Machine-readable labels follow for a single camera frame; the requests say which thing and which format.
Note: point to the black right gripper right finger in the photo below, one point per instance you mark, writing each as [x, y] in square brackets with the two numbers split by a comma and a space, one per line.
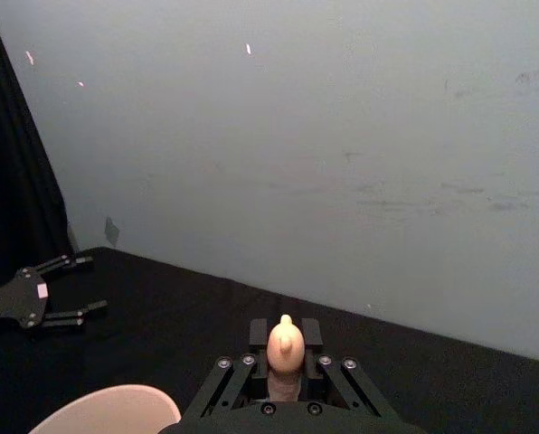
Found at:
[342, 384]

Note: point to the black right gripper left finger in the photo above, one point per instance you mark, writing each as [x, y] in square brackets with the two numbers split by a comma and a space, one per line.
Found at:
[226, 382]

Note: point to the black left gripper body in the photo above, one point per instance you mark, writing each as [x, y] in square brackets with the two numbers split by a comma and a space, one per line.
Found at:
[14, 298]

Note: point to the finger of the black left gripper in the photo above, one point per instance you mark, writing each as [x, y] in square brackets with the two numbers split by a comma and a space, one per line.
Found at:
[63, 263]
[72, 313]

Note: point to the black table cloth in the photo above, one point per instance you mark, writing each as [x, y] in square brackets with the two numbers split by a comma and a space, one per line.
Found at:
[152, 316]

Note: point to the black curtain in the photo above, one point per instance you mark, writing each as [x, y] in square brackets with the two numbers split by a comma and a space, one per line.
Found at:
[12, 172]

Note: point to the small white plastic piece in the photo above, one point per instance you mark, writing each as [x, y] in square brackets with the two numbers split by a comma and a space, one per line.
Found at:
[285, 346]

